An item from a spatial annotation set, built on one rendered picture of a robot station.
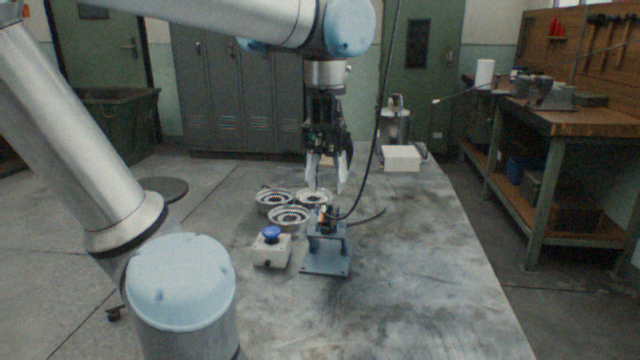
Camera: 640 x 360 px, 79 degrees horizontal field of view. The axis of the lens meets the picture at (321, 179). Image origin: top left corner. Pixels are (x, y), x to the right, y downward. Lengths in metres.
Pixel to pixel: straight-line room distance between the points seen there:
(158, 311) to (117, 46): 4.55
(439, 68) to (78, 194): 3.52
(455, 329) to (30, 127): 0.66
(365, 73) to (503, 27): 1.35
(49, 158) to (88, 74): 4.67
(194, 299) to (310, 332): 0.30
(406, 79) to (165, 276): 3.48
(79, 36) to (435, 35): 3.70
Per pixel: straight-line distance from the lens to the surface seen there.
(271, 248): 0.83
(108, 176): 0.53
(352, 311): 0.74
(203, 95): 4.00
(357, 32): 0.49
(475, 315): 0.78
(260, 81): 3.78
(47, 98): 0.51
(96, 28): 5.03
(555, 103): 2.44
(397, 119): 1.87
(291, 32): 0.46
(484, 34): 4.25
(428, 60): 3.80
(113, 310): 2.11
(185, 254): 0.49
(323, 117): 0.68
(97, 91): 4.72
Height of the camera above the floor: 1.28
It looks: 22 degrees down
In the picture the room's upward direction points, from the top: straight up
